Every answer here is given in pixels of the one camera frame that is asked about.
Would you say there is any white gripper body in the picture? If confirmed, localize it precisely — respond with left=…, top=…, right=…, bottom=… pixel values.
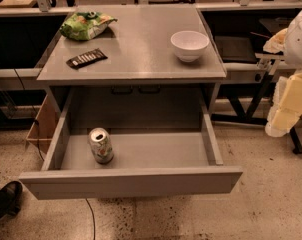
left=265, top=76, right=287, bottom=137

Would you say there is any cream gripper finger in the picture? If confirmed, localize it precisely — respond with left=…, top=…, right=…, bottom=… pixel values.
left=272, top=71, right=302, bottom=132
left=263, top=28, right=287, bottom=54

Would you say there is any green white 7up can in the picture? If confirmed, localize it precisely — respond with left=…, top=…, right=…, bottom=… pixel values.
left=88, top=128, right=114, bottom=164

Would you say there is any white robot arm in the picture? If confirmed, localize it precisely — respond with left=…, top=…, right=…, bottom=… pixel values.
left=263, top=10, right=302, bottom=137

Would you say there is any grey open top drawer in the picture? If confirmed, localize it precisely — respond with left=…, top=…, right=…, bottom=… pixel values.
left=18, top=87, right=244, bottom=201

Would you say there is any grey counter cabinet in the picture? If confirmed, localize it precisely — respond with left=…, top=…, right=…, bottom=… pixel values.
left=38, top=5, right=226, bottom=127

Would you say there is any dark tray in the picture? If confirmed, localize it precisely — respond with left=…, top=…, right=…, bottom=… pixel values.
left=215, top=36, right=257, bottom=64

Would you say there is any white ceramic bowl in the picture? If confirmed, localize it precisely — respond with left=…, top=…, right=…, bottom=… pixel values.
left=170, top=31, right=210, bottom=62

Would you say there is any black snack bar wrapper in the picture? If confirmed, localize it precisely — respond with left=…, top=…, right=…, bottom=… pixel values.
left=66, top=48, right=107, bottom=69

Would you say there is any green chip bag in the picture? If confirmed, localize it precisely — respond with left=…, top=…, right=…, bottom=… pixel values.
left=59, top=11, right=117, bottom=41

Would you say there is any wooden box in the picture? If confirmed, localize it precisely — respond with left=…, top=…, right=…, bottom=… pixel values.
left=27, top=97, right=58, bottom=153

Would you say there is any black shoe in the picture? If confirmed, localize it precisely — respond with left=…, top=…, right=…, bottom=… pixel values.
left=0, top=181, right=23, bottom=219

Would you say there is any black floor cable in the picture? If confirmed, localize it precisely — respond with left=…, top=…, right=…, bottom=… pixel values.
left=85, top=198, right=97, bottom=240

